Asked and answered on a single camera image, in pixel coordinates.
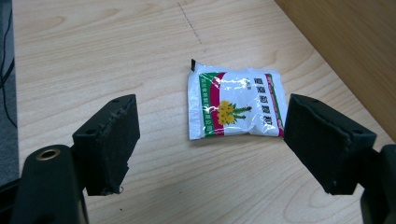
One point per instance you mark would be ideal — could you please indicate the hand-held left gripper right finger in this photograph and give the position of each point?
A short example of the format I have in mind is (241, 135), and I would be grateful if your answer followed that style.
(323, 146)

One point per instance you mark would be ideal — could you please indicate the brown wooden board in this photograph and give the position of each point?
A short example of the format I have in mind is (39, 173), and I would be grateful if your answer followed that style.
(358, 46)

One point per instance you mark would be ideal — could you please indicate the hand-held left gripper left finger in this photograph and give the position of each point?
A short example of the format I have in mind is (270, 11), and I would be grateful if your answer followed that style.
(109, 149)

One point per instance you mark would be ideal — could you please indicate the white flower-print sachet packet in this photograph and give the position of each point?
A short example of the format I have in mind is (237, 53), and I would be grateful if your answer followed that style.
(236, 105)

